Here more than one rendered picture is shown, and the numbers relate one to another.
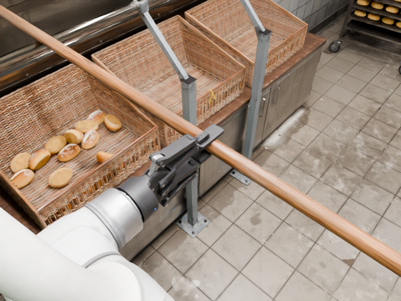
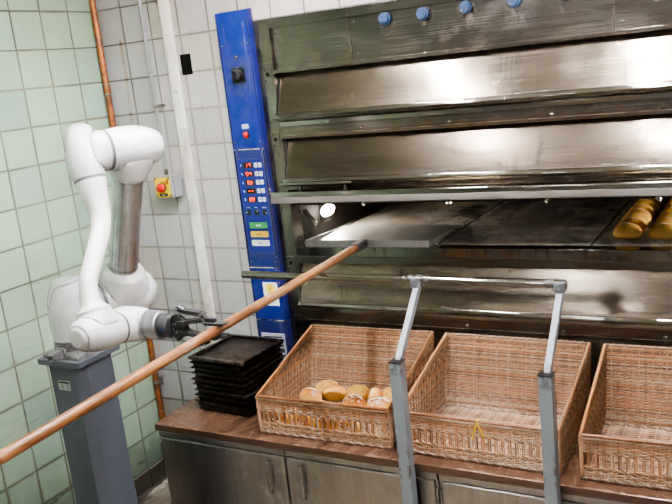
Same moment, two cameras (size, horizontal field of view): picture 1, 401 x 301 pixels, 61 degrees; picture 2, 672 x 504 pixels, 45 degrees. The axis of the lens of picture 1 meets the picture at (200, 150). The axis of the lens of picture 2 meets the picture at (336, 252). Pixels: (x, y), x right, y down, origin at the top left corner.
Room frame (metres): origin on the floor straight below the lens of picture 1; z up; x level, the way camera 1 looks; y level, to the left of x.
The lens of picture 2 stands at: (0.36, -2.31, 1.88)
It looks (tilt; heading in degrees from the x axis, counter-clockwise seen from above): 13 degrees down; 78
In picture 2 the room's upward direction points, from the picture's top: 6 degrees counter-clockwise
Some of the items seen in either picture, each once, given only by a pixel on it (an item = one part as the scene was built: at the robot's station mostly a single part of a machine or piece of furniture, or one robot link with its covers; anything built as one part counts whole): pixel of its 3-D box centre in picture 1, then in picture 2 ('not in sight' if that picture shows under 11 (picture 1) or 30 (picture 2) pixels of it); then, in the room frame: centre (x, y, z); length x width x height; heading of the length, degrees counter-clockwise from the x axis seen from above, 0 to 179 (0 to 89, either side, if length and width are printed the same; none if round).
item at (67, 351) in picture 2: not in sight; (73, 345); (0.01, 0.58, 1.03); 0.22 x 0.18 x 0.06; 48
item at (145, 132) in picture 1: (67, 137); (348, 380); (0.98, 0.53, 0.72); 0.56 x 0.49 x 0.28; 139
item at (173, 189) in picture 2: not in sight; (168, 186); (0.44, 1.32, 1.46); 0.10 x 0.07 x 0.10; 138
